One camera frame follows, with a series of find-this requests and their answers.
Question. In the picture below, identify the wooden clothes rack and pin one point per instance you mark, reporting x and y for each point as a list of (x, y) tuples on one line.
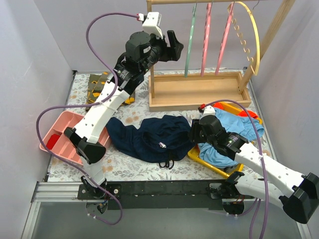
[(175, 92)]

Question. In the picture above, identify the pink divided organizer tray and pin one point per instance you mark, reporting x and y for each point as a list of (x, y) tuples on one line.
[(64, 144)]

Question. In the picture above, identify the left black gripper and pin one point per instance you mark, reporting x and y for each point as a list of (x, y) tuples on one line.
[(167, 47)]

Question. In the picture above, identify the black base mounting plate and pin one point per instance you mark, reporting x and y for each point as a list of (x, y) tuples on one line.
[(210, 194)]

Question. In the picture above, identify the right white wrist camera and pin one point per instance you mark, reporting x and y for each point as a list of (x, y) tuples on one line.
[(206, 110)]

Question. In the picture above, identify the pink hanger left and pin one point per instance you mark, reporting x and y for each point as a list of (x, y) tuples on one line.
[(206, 37)]

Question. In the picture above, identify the yellow hanger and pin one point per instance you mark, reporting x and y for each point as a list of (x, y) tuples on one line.
[(254, 61)]

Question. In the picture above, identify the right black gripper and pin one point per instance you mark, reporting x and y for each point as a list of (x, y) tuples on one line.
[(194, 131)]

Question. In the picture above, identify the yellow plastic tray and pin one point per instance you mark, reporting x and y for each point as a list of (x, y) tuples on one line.
[(194, 155)]

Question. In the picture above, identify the orange garment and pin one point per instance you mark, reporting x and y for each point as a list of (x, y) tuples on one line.
[(235, 111)]

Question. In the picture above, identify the navy blue shorts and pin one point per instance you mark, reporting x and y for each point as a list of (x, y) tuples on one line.
[(158, 140)]

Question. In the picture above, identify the green hanger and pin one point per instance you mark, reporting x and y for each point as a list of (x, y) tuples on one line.
[(190, 40)]

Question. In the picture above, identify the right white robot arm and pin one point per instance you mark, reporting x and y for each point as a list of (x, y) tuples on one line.
[(296, 193)]

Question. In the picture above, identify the floral table mat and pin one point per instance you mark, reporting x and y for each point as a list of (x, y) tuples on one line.
[(120, 167)]

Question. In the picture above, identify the pink hanger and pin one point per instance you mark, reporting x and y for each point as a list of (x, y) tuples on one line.
[(224, 38), (206, 37)]

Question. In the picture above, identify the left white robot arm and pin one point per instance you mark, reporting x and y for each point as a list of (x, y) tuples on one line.
[(119, 86)]

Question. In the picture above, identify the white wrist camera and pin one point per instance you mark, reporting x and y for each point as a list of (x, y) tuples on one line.
[(151, 23), (206, 110)]

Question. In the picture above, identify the camouflage shorts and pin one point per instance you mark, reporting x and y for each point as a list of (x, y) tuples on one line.
[(95, 86)]

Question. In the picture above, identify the light blue shorts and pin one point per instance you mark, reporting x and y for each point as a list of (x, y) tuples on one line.
[(250, 130)]

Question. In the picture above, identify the red cloth in tray front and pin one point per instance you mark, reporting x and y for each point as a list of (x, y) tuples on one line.
[(52, 141)]

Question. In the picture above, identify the pink hanger right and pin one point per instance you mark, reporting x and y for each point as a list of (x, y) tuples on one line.
[(224, 38)]

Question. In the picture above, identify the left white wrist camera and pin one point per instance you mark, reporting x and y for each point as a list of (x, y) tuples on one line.
[(151, 23)]

